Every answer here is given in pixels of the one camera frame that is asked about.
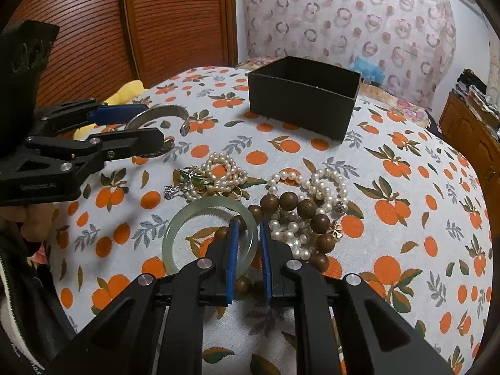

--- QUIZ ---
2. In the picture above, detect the dark blue bed sheet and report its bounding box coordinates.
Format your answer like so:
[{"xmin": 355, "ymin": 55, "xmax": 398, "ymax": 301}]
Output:
[{"xmin": 427, "ymin": 111, "xmax": 444, "ymax": 138}]

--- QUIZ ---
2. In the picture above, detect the silver chain green pendant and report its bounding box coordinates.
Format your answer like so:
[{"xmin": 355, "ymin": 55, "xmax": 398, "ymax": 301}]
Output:
[{"xmin": 164, "ymin": 166, "xmax": 208, "ymax": 200}]

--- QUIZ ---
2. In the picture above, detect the silver cuff bangle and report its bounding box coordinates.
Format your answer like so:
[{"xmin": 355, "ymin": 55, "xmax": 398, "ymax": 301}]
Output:
[{"xmin": 125, "ymin": 105, "xmax": 192, "ymax": 156}]

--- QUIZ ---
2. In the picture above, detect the brown slatted wooden wardrobe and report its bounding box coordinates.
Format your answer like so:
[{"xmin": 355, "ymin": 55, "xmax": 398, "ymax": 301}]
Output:
[{"xmin": 8, "ymin": 0, "xmax": 239, "ymax": 108}]

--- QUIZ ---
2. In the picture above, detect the sheer ring pattern curtain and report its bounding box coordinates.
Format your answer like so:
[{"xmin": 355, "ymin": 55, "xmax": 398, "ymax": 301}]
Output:
[{"xmin": 244, "ymin": 0, "xmax": 458, "ymax": 110}]

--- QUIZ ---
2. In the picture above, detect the pale green jade bangle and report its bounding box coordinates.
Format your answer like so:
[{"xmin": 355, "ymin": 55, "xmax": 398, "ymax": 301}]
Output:
[{"xmin": 162, "ymin": 197, "xmax": 259, "ymax": 276}]

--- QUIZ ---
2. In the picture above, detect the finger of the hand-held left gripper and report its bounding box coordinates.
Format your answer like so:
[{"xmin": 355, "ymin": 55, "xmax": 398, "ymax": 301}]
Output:
[
  {"xmin": 0, "ymin": 127, "xmax": 165, "ymax": 208},
  {"xmin": 32, "ymin": 97, "xmax": 152, "ymax": 137}
]

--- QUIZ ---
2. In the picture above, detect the stack of folded clothes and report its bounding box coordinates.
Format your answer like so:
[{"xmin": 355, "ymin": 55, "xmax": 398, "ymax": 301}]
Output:
[{"xmin": 455, "ymin": 68, "xmax": 500, "ymax": 141}]

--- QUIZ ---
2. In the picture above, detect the black box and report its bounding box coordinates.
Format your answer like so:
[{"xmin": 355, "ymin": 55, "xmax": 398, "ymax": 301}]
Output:
[{"xmin": 247, "ymin": 56, "xmax": 361, "ymax": 142}]

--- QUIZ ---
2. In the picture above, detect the person's dark zip jacket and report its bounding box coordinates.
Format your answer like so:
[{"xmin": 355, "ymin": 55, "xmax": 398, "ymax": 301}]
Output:
[{"xmin": 0, "ymin": 219, "xmax": 79, "ymax": 375}]

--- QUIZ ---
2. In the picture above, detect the brown wooden bead bracelet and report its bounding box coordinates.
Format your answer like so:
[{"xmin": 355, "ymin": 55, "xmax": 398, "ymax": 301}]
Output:
[{"xmin": 213, "ymin": 191, "xmax": 337, "ymax": 292}]

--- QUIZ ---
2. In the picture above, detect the person's left hand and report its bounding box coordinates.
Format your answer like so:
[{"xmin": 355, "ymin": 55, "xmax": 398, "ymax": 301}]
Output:
[{"xmin": 16, "ymin": 202, "xmax": 56, "ymax": 242}]

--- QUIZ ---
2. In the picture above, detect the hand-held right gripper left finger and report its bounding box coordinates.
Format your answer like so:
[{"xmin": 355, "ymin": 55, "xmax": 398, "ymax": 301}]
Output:
[{"xmin": 49, "ymin": 218, "xmax": 241, "ymax": 375}]

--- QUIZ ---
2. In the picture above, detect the yellow cloth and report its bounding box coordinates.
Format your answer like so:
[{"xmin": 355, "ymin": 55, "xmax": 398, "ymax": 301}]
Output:
[{"xmin": 74, "ymin": 80, "xmax": 151, "ymax": 139}]

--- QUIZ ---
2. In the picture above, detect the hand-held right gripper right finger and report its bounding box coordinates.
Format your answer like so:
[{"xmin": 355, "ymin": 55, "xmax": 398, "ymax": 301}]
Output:
[{"xmin": 258, "ymin": 221, "xmax": 456, "ymax": 375}]

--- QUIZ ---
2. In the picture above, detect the long wooden cabinet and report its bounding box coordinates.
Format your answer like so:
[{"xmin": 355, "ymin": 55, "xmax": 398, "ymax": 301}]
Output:
[{"xmin": 439, "ymin": 92, "xmax": 500, "ymax": 208}]

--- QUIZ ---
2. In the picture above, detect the small white pearl bracelet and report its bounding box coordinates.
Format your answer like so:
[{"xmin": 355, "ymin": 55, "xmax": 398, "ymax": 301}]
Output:
[{"xmin": 193, "ymin": 153, "xmax": 251, "ymax": 198}]

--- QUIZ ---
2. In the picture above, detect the long white pearl necklace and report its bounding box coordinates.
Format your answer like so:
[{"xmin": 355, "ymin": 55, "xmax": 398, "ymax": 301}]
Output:
[{"xmin": 267, "ymin": 168, "xmax": 350, "ymax": 260}]

